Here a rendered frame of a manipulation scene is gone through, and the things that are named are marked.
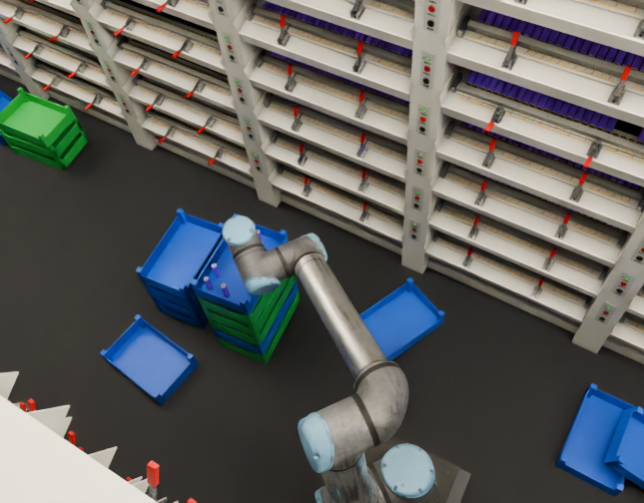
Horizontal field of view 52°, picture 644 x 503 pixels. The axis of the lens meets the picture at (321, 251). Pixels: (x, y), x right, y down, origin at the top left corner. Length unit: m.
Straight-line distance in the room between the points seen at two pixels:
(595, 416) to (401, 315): 0.76
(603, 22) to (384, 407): 0.95
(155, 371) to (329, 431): 1.33
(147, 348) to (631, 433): 1.74
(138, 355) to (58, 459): 2.02
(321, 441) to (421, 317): 1.28
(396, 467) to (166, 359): 1.06
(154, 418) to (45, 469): 1.90
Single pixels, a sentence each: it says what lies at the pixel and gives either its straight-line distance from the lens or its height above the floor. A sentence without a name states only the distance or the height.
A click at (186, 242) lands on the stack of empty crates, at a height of 0.24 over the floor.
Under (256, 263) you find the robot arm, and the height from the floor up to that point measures 0.81.
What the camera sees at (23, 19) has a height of 0.55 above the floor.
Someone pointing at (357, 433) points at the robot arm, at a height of 0.97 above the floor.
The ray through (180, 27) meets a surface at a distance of 2.56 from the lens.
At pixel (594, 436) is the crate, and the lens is 2.52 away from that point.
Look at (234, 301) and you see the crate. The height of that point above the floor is 0.40.
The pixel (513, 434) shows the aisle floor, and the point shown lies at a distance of 2.46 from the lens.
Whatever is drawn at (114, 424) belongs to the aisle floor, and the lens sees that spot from 2.60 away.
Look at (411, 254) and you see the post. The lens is 2.61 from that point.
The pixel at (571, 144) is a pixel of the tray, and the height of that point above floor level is 0.94.
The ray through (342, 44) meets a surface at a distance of 2.09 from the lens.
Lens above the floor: 2.31
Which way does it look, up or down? 57 degrees down
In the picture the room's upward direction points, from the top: 8 degrees counter-clockwise
